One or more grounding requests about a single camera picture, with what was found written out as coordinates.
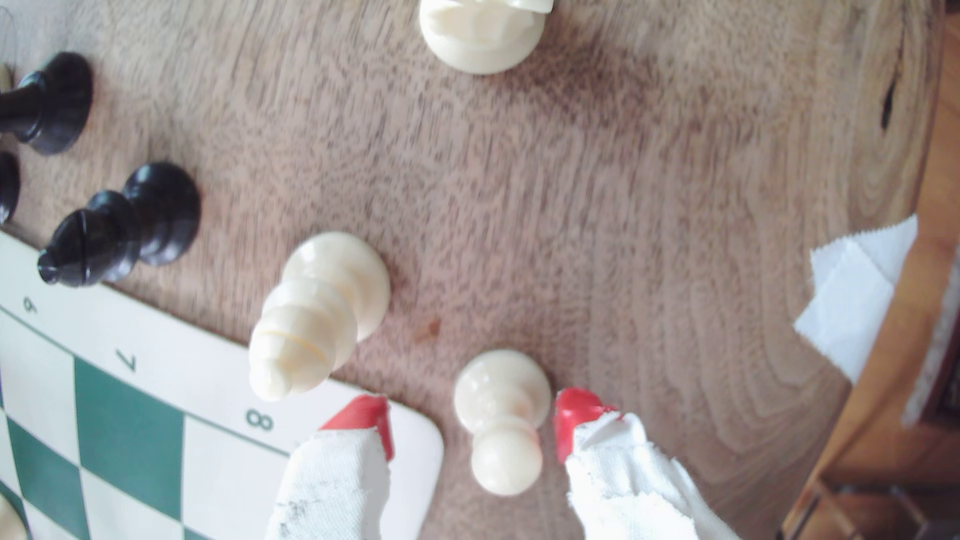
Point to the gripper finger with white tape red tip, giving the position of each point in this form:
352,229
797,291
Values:
622,487
337,480

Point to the white pawn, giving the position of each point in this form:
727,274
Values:
502,397

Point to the green and white chess mat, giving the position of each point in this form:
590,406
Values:
112,420

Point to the black chess piece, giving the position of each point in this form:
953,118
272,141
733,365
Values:
6,187
49,101

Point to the white bishop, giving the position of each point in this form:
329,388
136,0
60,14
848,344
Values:
315,322

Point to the white paper scrap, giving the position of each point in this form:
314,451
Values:
855,300

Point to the black bishop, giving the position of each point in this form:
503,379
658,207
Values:
127,221

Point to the white knight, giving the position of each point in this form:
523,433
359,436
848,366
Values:
480,37

